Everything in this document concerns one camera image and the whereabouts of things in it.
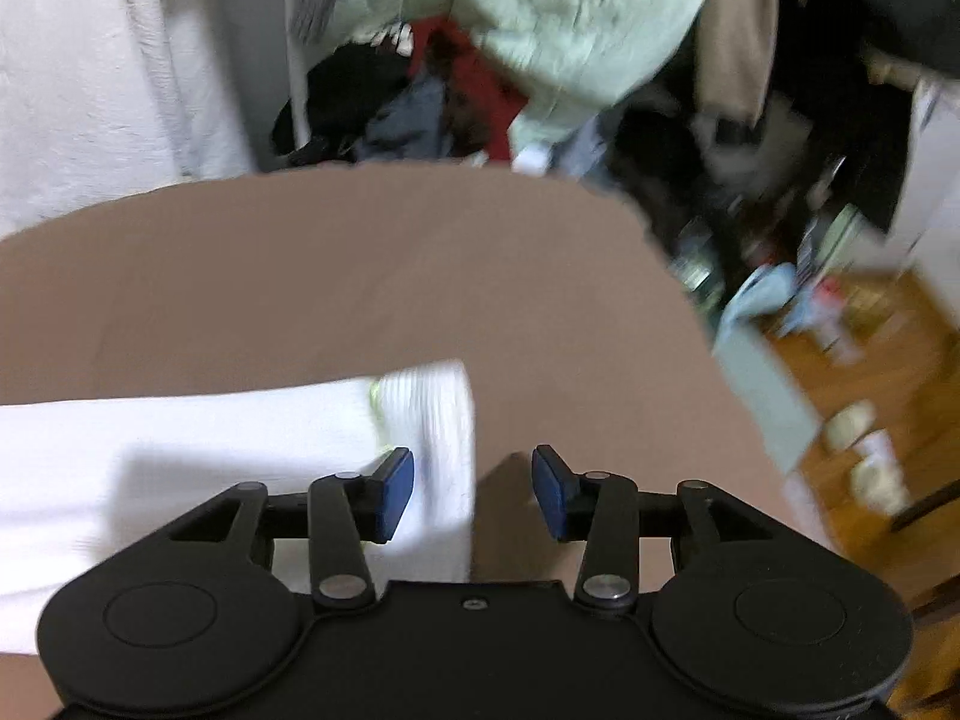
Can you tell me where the beige hanging garment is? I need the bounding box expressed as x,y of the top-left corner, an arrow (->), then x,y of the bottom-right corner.
694,0 -> 809,130

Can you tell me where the white cabinet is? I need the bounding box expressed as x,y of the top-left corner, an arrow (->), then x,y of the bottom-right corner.
891,75 -> 960,280

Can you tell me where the red garment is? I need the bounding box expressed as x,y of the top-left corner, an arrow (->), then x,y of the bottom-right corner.
409,15 -> 527,166

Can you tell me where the black furniture leg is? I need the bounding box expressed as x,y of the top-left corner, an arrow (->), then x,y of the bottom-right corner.
891,478 -> 960,535

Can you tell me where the black garment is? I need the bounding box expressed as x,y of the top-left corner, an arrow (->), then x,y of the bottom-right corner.
270,45 -> 421,158

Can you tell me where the dark clutter pile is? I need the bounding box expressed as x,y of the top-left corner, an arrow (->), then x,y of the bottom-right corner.
592,101 -> 901,308

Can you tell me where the white rack pole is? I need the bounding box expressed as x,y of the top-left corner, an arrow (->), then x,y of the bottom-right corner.
287,11 -> 311,152

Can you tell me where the grey-blue garment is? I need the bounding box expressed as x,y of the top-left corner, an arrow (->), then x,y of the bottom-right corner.
358,75 -> 452,163

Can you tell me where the white curtain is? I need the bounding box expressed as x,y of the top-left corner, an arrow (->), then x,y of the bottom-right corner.
112,0 -> 346,181

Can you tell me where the white knit garment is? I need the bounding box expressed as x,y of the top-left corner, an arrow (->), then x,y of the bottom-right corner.
0,358 -> 478,657

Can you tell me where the light green jacket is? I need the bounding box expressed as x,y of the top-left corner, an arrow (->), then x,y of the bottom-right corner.
330,0 -> 715,166

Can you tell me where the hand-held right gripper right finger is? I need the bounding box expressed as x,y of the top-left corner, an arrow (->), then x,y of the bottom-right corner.
531,445 -> 773,612

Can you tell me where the beige slipper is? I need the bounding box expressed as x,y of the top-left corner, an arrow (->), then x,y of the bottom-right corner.
850,456 -> 910,517
823,400 -> 880,452

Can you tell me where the light blue cloth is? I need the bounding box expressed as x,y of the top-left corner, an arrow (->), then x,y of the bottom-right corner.
716,262 -> 797,340

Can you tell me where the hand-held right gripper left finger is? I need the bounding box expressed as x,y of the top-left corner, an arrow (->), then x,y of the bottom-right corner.
171,448 -> 416,612

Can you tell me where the white plastic bottle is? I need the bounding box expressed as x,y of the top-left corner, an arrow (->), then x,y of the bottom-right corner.
812,276 -> 865,362

